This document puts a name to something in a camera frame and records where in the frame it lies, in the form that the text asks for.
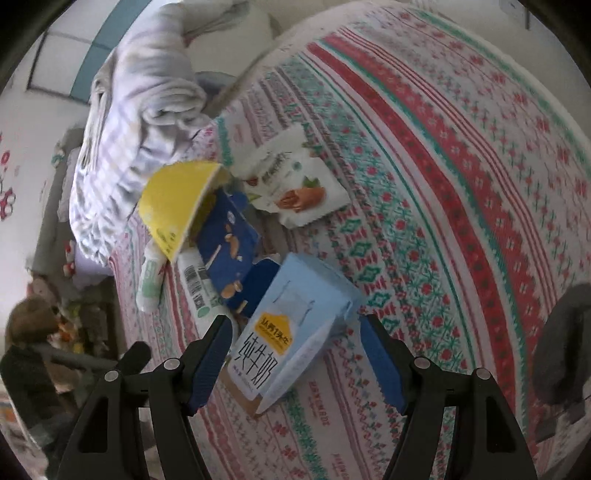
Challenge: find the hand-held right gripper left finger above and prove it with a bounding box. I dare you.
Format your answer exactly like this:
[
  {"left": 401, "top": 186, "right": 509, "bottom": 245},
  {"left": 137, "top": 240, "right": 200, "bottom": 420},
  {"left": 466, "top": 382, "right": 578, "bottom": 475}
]
[{"left": 58, "top": 315, "right": 234, "bottom": 480}]

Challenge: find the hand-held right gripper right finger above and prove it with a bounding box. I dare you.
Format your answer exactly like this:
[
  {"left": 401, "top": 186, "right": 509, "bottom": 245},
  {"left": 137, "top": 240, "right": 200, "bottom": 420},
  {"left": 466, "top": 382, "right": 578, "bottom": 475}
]
[{"left": 359, "top": 314, "right": 539, "bottom": 480}]

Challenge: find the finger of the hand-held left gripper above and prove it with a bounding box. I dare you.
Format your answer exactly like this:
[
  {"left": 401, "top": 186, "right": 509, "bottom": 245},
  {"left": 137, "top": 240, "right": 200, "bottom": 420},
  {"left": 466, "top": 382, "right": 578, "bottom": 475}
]
[{"left": 118, "top": 342, "right": 153, "bottom": 376}]

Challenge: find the light blue milk carton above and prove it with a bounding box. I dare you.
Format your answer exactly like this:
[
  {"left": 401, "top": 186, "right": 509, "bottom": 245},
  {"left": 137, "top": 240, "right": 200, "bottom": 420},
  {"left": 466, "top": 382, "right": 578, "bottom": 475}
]
[{"left": 219, "top": 251, "right": 363, "bottom": 418}]

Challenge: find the dark blue snack box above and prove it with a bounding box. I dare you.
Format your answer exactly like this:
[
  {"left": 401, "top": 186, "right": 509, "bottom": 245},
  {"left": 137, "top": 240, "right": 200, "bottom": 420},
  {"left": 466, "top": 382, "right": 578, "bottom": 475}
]
[{"left": 196, "top": 189, "right": 282, "bottom": 319}]

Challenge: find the yellow paper bowl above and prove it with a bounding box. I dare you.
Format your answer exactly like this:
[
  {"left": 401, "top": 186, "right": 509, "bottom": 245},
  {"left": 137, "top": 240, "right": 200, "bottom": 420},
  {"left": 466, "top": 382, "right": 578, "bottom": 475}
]
[{"left": 139, "top": 159, "right": 234, "bottom": 264}]

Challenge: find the white labelled bottle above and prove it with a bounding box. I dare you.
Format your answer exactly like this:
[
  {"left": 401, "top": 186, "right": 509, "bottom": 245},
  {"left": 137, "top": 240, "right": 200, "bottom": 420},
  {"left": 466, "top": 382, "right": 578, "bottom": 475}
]
[{"left": 178, "top": 247, "right": 227, "bottom": 333}]

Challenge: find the pile of plush toys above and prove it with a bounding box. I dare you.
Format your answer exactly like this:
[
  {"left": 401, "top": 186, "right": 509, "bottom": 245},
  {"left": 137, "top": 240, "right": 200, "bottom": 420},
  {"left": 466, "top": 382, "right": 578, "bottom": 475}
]
[{"left": 50, "top": 311, "right": 77, "bottom": 344}]

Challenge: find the green and white tube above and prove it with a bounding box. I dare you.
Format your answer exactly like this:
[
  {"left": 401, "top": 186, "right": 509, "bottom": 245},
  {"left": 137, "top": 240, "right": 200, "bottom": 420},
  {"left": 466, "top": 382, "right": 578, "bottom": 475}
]
[{"left": 137, "top": 242, "right": 167, "bottom": 312}]

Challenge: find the brown fleece blanket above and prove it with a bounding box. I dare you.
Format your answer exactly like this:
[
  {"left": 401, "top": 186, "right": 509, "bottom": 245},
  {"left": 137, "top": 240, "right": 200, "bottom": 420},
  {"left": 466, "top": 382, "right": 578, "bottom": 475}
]
[{"left": 7, "top": 295, "right": 58, "bottom": 347}]

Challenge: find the red white plush toy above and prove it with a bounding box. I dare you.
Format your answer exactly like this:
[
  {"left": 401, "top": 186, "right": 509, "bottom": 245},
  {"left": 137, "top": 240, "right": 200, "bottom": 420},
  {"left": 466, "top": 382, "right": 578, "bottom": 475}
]
[{"left": 62, "top": 240, "right": 78, "bottom": 278}]

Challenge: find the grey cloth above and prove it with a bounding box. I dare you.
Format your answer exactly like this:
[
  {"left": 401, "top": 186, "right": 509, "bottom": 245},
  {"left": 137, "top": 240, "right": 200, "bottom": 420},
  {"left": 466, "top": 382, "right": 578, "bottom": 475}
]
[{"left": 531, "top": 284, "right": 591, "bottom": 407}]

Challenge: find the white nut snack pouch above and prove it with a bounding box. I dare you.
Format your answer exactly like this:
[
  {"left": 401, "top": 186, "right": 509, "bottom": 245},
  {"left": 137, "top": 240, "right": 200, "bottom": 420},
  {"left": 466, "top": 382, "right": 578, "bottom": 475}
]
[{"left": 231, "top": 124, "right": 352, "bottom": 229}]

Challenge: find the red green patterned bedsheet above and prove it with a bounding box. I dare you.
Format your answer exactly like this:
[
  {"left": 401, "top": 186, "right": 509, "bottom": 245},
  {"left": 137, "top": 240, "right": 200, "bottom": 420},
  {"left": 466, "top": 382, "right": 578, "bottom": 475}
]
[{"left": 108, "top": 0, "right": 591, "bottom": 480}]

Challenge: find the white purple striped duvet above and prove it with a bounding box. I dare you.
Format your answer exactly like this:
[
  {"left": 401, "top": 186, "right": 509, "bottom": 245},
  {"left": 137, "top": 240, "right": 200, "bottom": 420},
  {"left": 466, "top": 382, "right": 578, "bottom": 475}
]
[{"left": 69, "top": 0, "right": 273, "bottom": 278}]

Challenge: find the red flower wall sticker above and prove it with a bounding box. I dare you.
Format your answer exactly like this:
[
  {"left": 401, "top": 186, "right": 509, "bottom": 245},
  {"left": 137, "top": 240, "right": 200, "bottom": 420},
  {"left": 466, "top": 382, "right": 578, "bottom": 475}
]
[{"left": 0, "top": 148, "right": 18, "bottom": 220}]

